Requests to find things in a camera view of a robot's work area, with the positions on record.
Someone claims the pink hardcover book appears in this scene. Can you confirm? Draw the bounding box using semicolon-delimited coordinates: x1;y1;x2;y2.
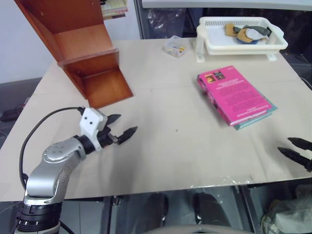
196;65;273;127

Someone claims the white plastic dish rack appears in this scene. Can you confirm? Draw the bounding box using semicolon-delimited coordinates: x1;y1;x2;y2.
195;16;289;63

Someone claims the black device on floor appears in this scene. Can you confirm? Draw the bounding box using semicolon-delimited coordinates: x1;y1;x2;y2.
1;107;24;122

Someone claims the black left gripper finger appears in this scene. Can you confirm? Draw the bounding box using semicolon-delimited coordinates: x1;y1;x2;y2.
117;126;138;146
106;114;122;127

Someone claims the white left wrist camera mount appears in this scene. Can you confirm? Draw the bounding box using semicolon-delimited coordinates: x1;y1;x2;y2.
79;107;108;151

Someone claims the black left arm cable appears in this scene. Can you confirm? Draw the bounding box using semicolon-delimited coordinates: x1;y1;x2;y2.
19;106;85;187

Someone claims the wooden shelf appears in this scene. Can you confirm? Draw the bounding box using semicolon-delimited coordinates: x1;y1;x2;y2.
14;0;135;109

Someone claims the pile of coloured cloths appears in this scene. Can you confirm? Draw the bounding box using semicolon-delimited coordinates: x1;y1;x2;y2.
224;23;272;45

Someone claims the grey-green bag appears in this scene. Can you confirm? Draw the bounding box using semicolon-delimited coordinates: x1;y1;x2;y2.
261;185;312;234

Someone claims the clear plastic small box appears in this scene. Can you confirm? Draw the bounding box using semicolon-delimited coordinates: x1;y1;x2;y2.
163;35;191;59

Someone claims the stack of books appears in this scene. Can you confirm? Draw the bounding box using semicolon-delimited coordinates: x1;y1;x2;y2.
100;0;129;21

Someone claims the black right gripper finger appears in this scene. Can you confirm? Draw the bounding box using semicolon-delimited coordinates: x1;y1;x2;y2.
287;137;312;160
277;147;312;173

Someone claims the teal book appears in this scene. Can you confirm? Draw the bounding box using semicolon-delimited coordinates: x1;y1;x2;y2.
233;96;278;131

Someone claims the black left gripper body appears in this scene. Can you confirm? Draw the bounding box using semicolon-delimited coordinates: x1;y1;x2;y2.
97;124;119;148

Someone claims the dark rounded robot foot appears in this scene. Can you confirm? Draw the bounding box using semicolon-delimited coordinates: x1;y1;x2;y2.
192;192;231;227

